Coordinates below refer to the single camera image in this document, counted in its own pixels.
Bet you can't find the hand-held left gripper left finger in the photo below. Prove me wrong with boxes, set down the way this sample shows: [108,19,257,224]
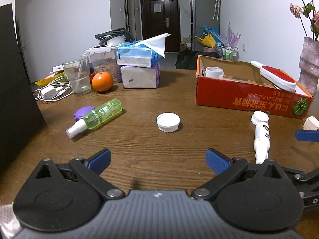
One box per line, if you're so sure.
[32,148,125,201]

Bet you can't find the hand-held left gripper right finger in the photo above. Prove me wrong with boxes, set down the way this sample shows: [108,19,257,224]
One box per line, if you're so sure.
[191,148,286,201]

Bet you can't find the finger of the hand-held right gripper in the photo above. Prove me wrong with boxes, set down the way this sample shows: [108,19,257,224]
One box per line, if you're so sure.
[295,130,319,142]
[284,168,319,207]

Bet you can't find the green spray bottle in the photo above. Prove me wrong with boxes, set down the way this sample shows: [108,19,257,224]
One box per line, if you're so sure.
[66,98,123,139]

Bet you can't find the small white squeeze bottle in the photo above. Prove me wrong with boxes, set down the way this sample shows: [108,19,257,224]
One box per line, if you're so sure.
[253,122,271,164]

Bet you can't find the purple ridged cap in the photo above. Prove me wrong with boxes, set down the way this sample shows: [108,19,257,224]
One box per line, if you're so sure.
[73,106,95,120]

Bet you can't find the red cardboard box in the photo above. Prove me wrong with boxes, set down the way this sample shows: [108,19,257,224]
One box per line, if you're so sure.
[195,55,314,119]

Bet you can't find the red and white lint brush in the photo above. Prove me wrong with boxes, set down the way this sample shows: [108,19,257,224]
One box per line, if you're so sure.
[251,61,296,92]

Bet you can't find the white plastic container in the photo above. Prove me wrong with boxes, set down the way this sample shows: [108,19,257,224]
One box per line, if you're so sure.
[206,67,225,79]

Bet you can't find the small beige cube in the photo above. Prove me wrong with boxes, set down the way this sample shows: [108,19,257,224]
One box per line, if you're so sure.
[303,116,319,131]

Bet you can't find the small white round cap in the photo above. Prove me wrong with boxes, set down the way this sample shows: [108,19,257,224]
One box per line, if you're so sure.
[251,111,270,125]

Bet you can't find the white ribbed jar lid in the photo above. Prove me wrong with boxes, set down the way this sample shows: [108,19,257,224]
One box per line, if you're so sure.
[157,113,180,133]

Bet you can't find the textured pink vase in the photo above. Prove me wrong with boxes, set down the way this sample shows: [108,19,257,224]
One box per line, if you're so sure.
[298,37,319,96]

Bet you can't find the orange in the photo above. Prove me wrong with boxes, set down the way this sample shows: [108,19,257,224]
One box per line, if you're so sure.
[92,72,114,92]

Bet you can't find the clear plastic cup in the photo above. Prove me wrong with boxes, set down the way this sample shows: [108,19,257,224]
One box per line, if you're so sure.
[62,56,91,95]

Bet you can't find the white power adapter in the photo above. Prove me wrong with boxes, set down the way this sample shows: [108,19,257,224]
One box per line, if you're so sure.
[40,85,59,101]

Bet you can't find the purple tissue pack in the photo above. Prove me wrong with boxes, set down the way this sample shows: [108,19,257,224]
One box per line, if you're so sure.
[121,61,161,89]

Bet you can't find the white straw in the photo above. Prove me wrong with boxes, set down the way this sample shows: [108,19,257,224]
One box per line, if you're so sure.
[75,59,84,80]

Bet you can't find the clear nut storage container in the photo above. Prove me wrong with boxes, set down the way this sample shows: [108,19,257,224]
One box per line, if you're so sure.
[88,45,123,84]

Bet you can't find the blue tissue pack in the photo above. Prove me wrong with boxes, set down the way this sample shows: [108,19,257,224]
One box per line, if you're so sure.
[117,33,171,68]

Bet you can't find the black paper bag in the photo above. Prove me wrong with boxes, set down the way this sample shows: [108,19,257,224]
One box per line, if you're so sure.
[0,3,46,170]

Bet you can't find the yellow bag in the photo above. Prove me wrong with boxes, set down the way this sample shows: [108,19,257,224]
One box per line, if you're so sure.
[195,34,216,48]

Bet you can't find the dried pink rose bouquet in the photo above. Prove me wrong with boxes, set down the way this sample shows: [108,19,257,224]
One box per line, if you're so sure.
[279,0,319,41]

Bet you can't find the blue bag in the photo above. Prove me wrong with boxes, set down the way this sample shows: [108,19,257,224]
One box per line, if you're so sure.
[198,25,225,43]

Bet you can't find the dark wooden door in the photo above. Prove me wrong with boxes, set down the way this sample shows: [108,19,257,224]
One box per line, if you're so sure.
[140,0,180,53]

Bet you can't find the grey refrigerator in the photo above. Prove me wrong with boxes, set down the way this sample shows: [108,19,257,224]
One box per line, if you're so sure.
[190,0,221,53]

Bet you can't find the white hanging umbrella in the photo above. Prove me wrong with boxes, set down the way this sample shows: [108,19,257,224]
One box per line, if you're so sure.
[213,0,222,20]

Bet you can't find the white charging cable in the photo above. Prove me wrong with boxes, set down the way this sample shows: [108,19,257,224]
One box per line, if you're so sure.
[33,76,74,103]

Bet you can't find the wire rack with bottles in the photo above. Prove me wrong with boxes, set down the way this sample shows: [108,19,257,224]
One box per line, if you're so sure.
[216,43,240,61]

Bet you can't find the purple wall sticker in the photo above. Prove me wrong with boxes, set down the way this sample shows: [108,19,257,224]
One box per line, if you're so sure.
[225,22,241,46]

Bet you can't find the black hose appliance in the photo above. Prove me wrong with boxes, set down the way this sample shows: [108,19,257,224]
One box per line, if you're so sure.
[95,28,135,47]

